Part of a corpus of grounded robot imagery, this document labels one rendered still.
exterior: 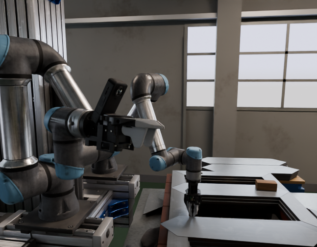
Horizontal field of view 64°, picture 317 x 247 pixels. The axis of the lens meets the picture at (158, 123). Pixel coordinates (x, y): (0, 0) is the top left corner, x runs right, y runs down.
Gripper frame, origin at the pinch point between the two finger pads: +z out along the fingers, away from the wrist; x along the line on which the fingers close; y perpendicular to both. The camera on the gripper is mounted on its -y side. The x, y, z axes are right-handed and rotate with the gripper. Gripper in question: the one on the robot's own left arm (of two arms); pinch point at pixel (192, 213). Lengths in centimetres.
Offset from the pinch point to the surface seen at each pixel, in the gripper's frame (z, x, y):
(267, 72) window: -80, 113, -244
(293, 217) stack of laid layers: 2, 52, -5
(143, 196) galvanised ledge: 20, -34, -60
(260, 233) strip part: 0.7, 30.0, 13.7
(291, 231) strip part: 0.6, 44.6, 10.6
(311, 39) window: -122, 165, -241
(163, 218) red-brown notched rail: 4.8, -15.1, -2.5
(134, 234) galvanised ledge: 19.4, -32.3, -9.3
